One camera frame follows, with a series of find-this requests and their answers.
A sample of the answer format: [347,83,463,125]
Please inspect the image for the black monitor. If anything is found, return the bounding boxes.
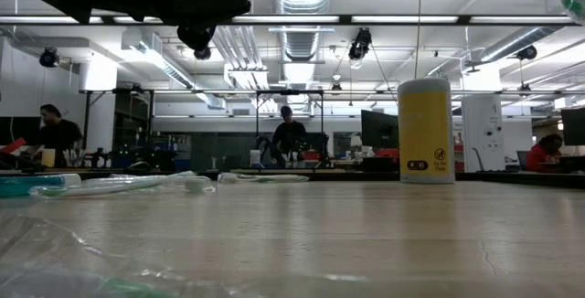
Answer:
[560,107,585,147]
[360,109,401,151]

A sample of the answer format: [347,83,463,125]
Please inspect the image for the yellow wipes canister white lid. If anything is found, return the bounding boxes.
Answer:
[396,77,457,185]

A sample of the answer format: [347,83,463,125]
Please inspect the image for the teal mouthwash bottle white cap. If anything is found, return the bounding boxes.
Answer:
[0,173,82,199]

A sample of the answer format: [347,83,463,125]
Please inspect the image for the red object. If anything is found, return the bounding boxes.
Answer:
[0,136,27,155]

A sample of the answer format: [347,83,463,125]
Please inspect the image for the black background station frame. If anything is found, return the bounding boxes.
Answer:
[80,88,326,171]

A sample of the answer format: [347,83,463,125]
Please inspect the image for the person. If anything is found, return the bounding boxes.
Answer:
[27,103,84,170]
[271,104,309,167]
[525,133,567,174]

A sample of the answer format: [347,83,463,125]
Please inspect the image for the black wall screen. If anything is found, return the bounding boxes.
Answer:
[0,116,42,147]

